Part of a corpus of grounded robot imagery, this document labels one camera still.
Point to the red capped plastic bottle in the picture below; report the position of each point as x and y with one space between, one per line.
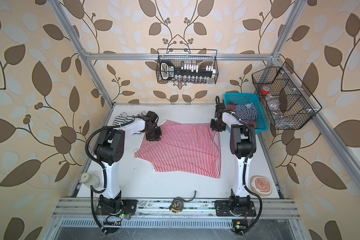
272 101

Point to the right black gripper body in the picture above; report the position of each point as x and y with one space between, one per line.
217 125

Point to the back black wire basket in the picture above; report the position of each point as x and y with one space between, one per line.
203 57

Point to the teal plastic basket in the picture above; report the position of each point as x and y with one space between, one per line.
243 99

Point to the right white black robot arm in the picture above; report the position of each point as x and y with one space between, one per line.
243 146

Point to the right black wire basket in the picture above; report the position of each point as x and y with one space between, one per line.
298 105

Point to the black wire basket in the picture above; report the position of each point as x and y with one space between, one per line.
298 105
203 57

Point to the black white tool set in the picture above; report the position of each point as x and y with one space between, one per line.
168 71

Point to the red white striped tank top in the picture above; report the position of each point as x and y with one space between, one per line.
190 148

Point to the yellow black tape measure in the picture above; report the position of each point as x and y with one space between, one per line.
178 203

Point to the right circuit board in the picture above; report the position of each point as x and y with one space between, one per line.
239 226

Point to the pink round dish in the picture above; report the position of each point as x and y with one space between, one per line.
261 186

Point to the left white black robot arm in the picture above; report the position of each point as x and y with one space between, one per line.
106 147

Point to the black white striped tank top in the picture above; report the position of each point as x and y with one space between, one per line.
123 119

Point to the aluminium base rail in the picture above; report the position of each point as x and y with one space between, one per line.
273 209

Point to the navy striped tank top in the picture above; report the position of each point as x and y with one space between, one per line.
246 113

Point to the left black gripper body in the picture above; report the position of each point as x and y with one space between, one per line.
153 134

